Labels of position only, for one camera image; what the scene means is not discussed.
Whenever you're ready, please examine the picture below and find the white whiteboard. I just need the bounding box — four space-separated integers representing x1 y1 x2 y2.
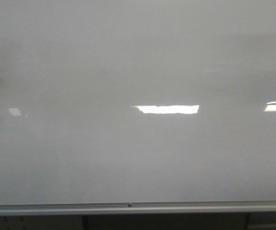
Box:
0 0 276 205

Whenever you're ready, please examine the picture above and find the aluminium whiteboard marker tray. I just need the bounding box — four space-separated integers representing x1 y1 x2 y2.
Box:
0 201 276 216

